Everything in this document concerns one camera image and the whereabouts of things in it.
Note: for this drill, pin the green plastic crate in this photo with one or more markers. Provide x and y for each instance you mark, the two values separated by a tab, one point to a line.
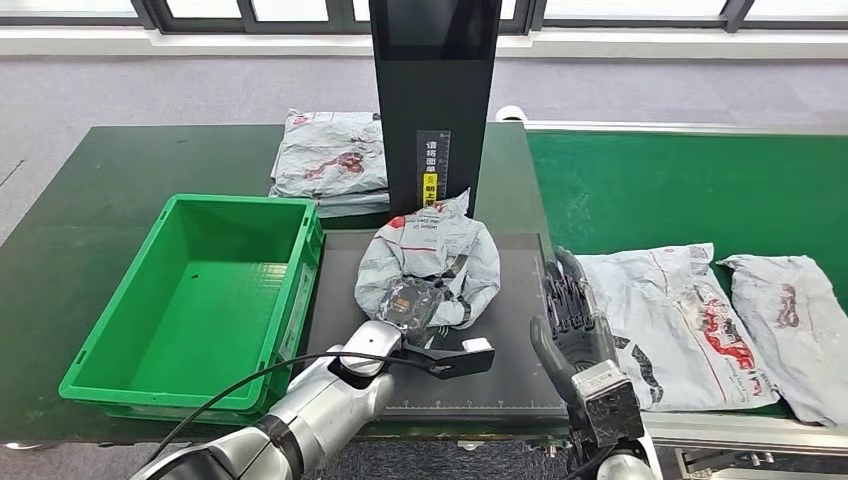
192	311

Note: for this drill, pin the dark green table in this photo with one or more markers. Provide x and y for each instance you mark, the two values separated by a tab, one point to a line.
99	179

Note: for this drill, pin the black inbound scanner machine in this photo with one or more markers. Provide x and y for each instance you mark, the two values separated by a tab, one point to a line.
430	93

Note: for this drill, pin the flat parcel small dark print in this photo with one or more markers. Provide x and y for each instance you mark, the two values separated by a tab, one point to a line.
795	331

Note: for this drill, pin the green conveyor belt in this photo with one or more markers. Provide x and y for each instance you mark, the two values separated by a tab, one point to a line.
662	192

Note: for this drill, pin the grey poly parcel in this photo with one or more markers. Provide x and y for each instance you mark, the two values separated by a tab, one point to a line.
430	252

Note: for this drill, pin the aluminium conveyor frame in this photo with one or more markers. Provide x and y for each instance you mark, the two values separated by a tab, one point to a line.
715	430

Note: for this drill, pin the white conveyor roller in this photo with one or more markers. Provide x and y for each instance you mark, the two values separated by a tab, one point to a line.
511	114

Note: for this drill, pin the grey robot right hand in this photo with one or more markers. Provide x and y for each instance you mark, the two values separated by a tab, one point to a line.
576	331

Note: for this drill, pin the grey parcel with red print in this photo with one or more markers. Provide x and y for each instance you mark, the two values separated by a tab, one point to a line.
328	156

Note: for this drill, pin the white window sill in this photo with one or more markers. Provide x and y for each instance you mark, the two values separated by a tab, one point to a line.
199	41

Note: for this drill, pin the flat parcel large red print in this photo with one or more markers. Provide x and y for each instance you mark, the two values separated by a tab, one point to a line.
669	311

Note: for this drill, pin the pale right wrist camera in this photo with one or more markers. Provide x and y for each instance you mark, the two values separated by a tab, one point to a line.
609	404

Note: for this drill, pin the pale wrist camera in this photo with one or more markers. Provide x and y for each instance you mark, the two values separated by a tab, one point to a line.
609	404
477	345

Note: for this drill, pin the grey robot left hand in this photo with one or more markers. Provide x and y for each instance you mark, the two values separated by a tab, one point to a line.
411	308

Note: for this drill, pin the black machine display screen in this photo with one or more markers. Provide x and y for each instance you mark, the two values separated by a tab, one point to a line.
434	26

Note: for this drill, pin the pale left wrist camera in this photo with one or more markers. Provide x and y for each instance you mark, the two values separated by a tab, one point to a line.
477	345

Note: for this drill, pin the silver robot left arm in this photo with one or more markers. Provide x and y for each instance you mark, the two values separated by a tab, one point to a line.
318	411

